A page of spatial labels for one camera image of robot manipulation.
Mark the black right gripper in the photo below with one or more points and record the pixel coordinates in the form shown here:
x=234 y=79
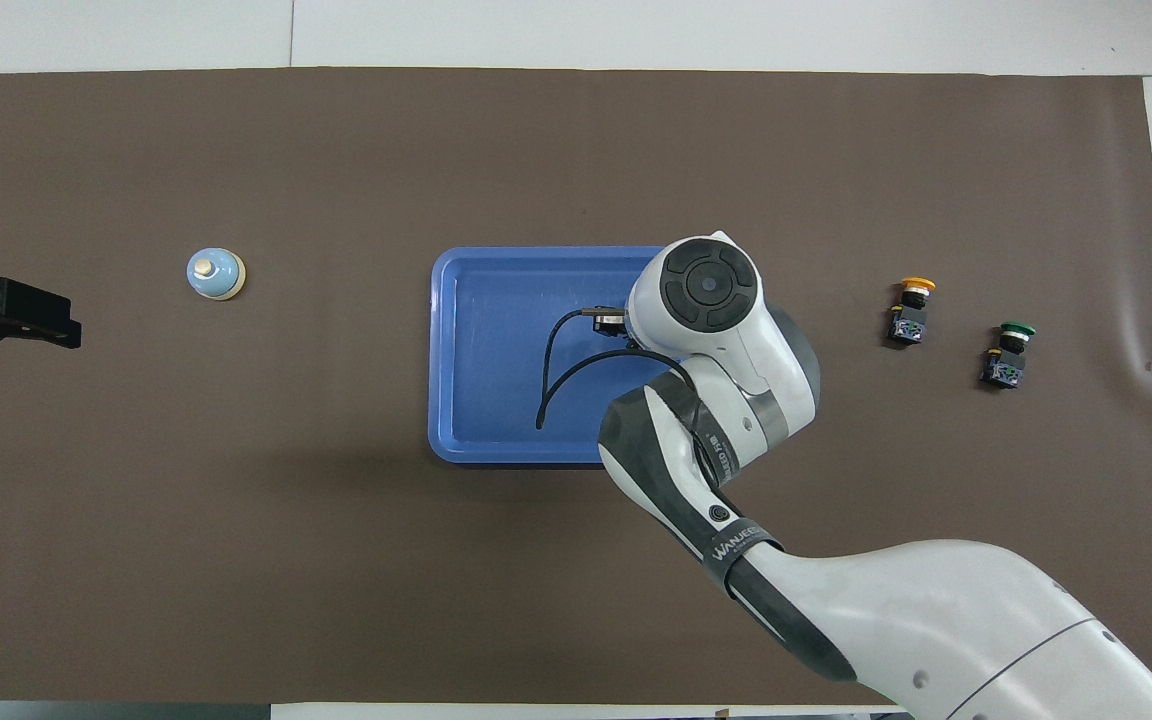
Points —
x=611 y=328

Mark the brown table mat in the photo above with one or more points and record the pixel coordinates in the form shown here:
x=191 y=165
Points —
x=236 y=550

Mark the blue plastic tray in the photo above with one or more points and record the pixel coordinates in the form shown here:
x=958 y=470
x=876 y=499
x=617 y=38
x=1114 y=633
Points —
x=496 y=360

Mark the light blue service bell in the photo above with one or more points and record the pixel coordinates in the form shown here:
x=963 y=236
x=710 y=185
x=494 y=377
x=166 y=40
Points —
x=216 y=276

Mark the green push button switch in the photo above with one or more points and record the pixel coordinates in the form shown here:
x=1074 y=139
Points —
x=1004 y=372

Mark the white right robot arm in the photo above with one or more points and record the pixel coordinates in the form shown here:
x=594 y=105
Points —
x=936 y=620

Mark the yellow push button switch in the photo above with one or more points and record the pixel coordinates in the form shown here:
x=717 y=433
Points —
x=908 y=322

